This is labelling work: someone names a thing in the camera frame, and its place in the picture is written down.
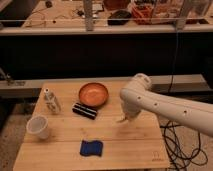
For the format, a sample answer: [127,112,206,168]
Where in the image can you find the orange bowl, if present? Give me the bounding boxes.
[78,82,109,107]

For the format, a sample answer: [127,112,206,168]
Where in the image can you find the metal clamp at left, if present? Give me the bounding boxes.
[0,67,25,86]

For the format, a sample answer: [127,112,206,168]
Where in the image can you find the white ceramic cup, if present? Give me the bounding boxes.
[26,115,50,139]

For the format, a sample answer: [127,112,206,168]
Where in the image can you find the orange crate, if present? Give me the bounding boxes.
[131,5,152,25]

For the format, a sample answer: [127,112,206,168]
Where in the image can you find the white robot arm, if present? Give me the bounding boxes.
[120,73,213,137]

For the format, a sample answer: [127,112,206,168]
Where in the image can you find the black cables on floor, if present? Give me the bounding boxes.
[159,120,210,171]

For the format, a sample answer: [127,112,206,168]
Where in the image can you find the metal frame post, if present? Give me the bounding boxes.
[83,0,93,31]

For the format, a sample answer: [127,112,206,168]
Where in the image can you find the black object on bench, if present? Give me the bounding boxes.
[107,10,131,25]

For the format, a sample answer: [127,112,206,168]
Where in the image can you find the blue cloth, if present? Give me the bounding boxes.
[80,140,103,157]

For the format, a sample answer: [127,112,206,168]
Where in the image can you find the black striped block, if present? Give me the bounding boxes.
[72,103,98,120]

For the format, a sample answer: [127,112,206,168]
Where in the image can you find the clear small bottle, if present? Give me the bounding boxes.
[44,88,61,114]

